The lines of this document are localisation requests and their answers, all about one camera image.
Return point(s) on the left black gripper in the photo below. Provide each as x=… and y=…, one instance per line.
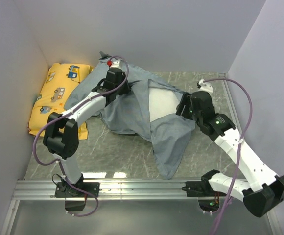
x=128, y=87

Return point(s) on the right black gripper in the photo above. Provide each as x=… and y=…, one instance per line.
x=185, y=100

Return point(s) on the white pillow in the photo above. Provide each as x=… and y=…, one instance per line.
x=162, y=102

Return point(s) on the blue-grey pillowcase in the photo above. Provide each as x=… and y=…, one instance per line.
x=129, y=114

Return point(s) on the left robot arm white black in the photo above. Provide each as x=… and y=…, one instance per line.
x=61, y=135

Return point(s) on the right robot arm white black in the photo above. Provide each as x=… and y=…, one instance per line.
x=263, y=188

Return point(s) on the yellow cartoon car pillow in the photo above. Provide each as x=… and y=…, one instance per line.
x=60, y=82

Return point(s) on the right black controller box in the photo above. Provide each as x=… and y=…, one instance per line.
x=210, y=206

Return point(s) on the black controller box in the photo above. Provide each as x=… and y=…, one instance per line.
x=210, y=206
x=74, y=206

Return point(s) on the left black controller box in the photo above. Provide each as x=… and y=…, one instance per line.
x=74, y=206

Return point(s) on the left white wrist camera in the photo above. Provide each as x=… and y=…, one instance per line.
x=117, y=63

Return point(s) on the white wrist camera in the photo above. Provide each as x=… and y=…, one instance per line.
x=205, y=86
x=117, y=63

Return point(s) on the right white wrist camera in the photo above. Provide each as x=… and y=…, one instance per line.
x=205, y=86

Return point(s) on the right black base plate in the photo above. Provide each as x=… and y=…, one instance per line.
x=200, y=189

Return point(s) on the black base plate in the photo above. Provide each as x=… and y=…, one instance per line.
x=200, y=189
x=63, y=190

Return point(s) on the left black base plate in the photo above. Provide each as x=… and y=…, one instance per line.
x=63, y=190

